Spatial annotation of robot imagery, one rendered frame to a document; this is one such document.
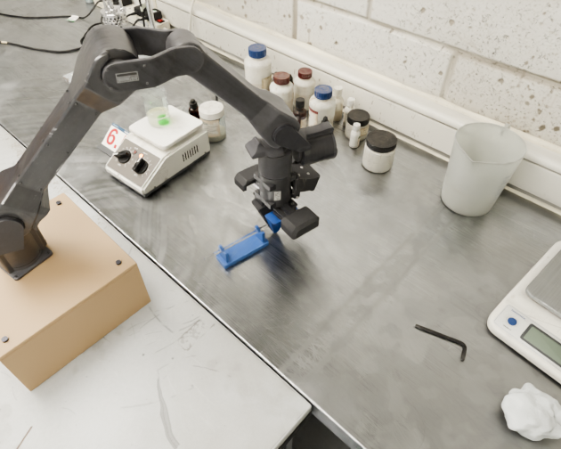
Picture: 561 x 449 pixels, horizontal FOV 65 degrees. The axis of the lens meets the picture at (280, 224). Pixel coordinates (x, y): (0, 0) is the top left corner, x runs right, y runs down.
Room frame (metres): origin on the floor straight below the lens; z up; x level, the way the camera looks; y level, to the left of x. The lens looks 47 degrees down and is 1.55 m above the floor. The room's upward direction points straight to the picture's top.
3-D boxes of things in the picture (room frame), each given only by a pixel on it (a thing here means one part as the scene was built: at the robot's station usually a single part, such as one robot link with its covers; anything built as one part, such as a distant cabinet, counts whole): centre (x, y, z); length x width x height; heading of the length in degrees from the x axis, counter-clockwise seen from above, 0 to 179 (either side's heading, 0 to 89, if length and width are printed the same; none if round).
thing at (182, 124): (0.82, 0.25, 0.98); 0.12 x 0.12 x 0.01; 52
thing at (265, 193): (0.58, 0.01, 1.02); 0.19 x 0.06 x 0.08; 37
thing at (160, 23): (1.61, 0.53, 0.92); 0.40 x 0.06 x 0.04; 47
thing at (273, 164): (0.58, 0.01, 1.10); 0.09 x 0.06 x 0.07; 112
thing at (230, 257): (0.54, 0.07, 0.92); 0.10 x 0.03 x 0.04; 127
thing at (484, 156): (0.69, -0.40, 0.97); 0.18 x 0.13 x 0.15; 138
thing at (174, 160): (0.80, 0.27, 0.94); 0.22 x 0.13 x 0.08; 142
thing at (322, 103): (0.93, -0.10, 0.96); 0.06 x 0.06 x 0.11
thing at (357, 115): (0.91, -0.19, 0.93); 0.05 x 0.05 x 0.06
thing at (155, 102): (0.83, 0.27, 1.02); 0.06 x 0.05 x 0.08; 168
